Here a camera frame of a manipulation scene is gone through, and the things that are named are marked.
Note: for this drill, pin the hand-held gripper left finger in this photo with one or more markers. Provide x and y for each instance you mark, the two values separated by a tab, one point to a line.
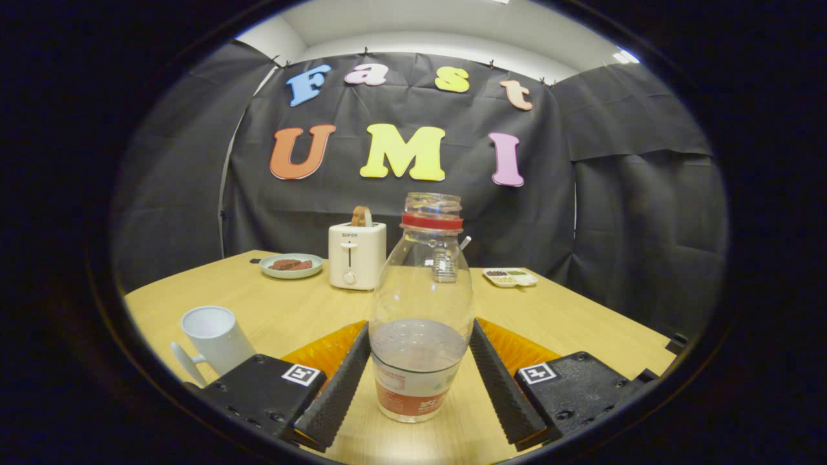
336	387

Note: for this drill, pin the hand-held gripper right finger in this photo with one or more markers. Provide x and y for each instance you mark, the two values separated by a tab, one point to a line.
504	387

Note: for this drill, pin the clear plastic juice bottle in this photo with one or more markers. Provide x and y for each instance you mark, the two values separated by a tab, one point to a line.
420	361

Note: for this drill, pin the white cup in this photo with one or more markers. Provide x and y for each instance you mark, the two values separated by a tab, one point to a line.
216	336

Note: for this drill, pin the wooden table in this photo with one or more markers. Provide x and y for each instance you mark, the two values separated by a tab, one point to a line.
291	316

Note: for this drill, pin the white divided spice dish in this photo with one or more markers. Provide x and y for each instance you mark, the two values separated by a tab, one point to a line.
510	278

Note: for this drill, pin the pale green plate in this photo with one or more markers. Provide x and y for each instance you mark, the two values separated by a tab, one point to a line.
291	272

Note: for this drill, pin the brown meat piece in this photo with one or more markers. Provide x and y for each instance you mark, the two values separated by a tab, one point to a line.
283	264
303	265

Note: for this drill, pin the white toaster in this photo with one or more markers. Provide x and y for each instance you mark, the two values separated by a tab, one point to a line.
356	258

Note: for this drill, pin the metal spoon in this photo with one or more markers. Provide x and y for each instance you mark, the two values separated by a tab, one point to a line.
465	243

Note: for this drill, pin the black backdrop cloth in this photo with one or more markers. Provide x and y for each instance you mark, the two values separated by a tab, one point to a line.
517	226

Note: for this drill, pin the brown toast slice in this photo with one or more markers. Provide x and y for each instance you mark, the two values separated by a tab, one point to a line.
362	216

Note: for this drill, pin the small ceiling light panel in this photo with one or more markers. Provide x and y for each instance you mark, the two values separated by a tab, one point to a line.
625	57

